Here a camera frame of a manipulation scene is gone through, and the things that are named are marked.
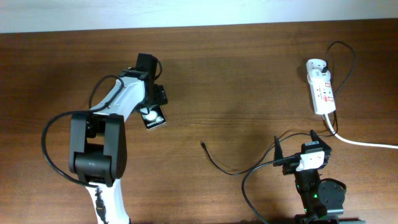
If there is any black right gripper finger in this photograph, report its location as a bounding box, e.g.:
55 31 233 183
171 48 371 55
310 130 331 152
274 136 284 161

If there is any black charging cable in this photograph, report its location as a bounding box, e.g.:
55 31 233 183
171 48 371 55
200 40 356 176

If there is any black Galaxy flip phone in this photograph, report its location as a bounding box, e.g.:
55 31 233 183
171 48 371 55
141 106 166 129

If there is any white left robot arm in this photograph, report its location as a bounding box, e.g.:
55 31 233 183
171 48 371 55
68 70 167 223

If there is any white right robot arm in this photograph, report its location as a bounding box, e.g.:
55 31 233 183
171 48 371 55
273 130 365 224

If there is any white charger adapter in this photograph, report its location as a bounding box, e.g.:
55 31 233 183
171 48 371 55
306 58 331 85

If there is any white power strip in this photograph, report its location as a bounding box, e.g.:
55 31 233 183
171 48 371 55
305 58 337 115

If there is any white power strip cord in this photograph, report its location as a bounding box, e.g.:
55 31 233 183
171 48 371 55
323 113 398 150

